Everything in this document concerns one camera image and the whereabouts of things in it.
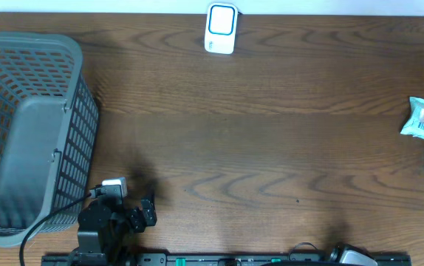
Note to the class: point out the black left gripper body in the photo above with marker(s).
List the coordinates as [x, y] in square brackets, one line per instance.
[138, 222]

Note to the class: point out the pale green tissue pack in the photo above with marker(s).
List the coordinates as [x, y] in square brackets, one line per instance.
[414, 126]

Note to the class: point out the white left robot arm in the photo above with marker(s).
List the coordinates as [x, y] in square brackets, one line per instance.
[105, 224]

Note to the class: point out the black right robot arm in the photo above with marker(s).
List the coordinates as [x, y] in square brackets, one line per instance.
[348, 254]

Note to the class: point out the white barcode scanner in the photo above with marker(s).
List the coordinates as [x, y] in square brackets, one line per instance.
[220, 28]

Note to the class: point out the grey plastic shopping basket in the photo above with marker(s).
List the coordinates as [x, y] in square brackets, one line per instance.
[48, 125]

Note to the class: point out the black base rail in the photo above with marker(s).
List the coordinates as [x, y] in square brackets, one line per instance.
[161, 259]

